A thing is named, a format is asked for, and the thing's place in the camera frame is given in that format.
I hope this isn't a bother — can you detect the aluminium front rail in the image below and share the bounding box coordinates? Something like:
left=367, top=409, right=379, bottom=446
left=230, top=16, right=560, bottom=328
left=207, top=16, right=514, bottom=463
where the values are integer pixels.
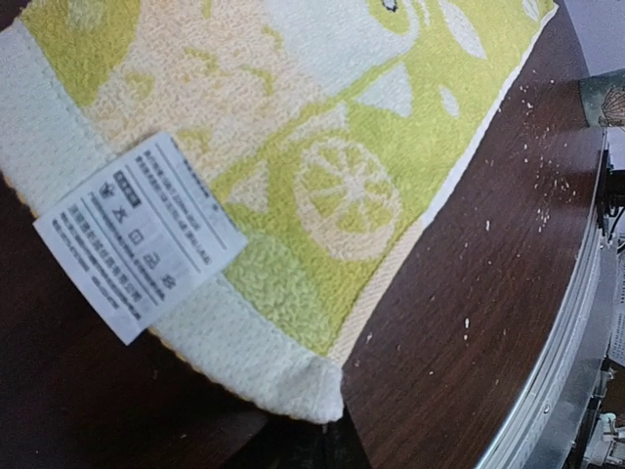
left=477, top=140, right=619, bottom=468

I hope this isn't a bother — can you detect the green patterned towel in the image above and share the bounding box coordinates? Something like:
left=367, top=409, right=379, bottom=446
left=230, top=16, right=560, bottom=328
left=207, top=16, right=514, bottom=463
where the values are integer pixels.
left=1, top=1, right=558, bottom=424

